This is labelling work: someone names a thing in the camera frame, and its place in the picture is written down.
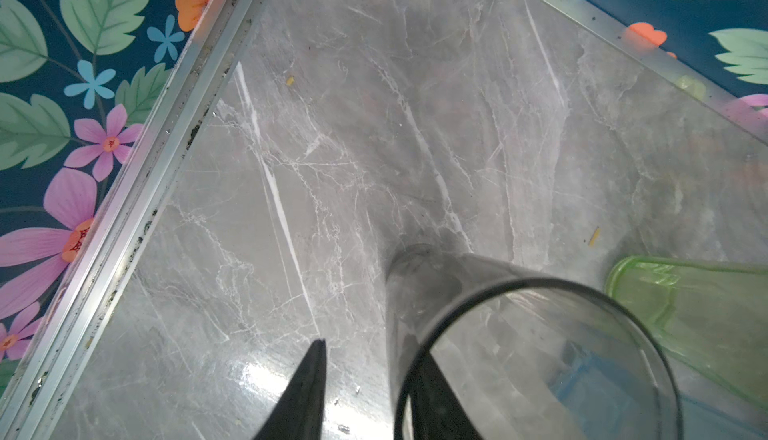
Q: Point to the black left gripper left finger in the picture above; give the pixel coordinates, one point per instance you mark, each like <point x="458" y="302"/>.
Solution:
<point x="299" y="412"/>

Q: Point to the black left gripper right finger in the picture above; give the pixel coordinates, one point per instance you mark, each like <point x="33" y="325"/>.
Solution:
<point x="436" y="413"/>

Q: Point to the dark grey plastic cup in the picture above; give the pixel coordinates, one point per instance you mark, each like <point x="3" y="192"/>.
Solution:
<point x="501" y="335"/>

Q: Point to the light green tall cup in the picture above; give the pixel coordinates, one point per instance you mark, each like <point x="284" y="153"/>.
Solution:
<point x="710" y="316"/>

